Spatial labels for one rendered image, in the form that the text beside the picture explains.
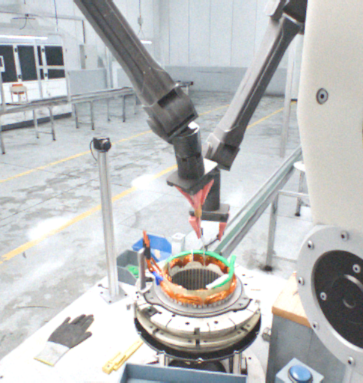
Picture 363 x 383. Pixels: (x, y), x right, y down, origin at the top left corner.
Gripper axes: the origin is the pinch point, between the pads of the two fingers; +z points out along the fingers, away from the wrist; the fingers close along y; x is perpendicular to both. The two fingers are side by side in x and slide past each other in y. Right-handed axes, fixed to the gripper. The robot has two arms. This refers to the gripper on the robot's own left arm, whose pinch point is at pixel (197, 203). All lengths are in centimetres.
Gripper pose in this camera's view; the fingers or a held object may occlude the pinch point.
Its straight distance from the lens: 84.4
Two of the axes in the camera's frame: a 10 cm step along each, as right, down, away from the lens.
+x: 7.4, 3.3, -5.9
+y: -6.6, 5.5, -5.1
